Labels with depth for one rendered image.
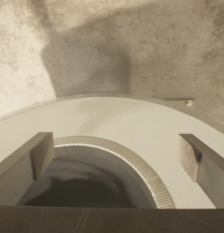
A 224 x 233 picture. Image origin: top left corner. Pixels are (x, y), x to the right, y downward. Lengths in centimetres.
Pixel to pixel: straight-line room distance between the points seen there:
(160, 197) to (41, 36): 91
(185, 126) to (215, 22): 53
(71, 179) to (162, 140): 40
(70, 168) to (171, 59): 71
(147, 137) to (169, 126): 9
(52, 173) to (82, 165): 12
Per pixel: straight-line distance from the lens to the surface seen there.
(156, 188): 44
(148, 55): 92
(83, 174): 70
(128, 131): 57
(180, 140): 16
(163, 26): 89
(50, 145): 16
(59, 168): 67
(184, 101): 105
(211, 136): 59
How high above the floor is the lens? 87
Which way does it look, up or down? 51 degrees down
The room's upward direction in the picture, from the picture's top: 168 degrees counter-clockwise
